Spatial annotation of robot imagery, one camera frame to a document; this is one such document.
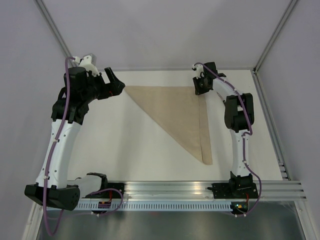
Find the black handled steel fork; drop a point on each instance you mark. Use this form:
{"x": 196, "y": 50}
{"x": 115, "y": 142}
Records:
{"x": 222, "y": 97}

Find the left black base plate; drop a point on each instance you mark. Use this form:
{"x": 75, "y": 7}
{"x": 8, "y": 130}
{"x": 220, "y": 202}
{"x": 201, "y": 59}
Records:
{"x": 112, "y": 194}

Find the aluminium frame post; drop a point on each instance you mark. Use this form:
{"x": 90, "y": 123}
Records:
{"x": 46, "y": 15}
{"x": 275, "y": 34}

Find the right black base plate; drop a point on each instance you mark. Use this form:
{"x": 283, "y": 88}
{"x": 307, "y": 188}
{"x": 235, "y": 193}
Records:
{"x": 225, "y": 191}

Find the beige cloth napkin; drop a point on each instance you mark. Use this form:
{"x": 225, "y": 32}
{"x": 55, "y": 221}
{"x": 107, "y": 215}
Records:
{"x": 179, "y": 112}

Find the aluminium front rail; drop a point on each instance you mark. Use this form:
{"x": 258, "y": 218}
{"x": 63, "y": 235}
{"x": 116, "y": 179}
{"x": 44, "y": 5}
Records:
{"x": 272, "y": 190}

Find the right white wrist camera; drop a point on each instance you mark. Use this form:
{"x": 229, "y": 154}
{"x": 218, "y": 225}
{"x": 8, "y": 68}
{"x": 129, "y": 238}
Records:
{"x": 198, "y": 70}

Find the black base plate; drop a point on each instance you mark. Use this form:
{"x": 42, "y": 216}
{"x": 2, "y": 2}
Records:
{"x": 112, "y": 194}
{"x": 225, "y": 191}

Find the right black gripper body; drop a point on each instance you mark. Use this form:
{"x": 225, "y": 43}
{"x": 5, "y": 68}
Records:
{"x": 200, "y": 85}

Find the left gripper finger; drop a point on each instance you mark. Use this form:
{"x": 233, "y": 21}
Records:
{"x": 111, "y": 76}
{"x": 116, "y": 88}

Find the right aluminium frame post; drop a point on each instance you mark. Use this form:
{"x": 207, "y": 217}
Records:
{"x": 275, "y": 34}

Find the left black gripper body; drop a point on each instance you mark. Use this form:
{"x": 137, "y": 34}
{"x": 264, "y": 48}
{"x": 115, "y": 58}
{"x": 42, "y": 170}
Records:
{"x": 97, "y": 88}

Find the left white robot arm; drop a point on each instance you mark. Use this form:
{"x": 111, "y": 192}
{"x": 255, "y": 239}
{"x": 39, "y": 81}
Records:
{"x": 52, "y": 187}

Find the left aluminium frame post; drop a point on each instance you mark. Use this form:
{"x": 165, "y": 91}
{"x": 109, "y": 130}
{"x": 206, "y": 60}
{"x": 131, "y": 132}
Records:
{"x": 46, "y": 15}

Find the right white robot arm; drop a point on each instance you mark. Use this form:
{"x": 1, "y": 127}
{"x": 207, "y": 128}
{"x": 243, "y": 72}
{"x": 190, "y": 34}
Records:
{"x": 238, "y": 118}

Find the white slotted cable duct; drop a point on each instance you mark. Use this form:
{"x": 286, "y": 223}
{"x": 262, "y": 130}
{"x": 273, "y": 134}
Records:
{"x": 167, "y": 206}

